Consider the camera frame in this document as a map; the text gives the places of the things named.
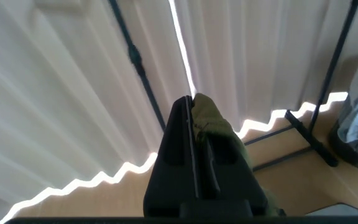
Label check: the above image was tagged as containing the beige curtain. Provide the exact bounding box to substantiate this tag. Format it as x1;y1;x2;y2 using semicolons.
0;0;358;222

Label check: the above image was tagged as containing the green printed shirt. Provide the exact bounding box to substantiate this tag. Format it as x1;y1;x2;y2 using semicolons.
191;92;280;218

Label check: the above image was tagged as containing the white laundry basket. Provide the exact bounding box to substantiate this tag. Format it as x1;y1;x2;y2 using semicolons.
327;45;358;174

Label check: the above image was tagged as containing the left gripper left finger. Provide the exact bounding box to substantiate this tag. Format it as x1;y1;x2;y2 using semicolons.
143;95;201;218

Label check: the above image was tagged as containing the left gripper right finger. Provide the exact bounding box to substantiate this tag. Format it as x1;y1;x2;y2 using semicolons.
194;135;269;218

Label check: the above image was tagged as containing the black clothes rack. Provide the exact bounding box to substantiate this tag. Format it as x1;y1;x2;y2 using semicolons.
108;0;358;172

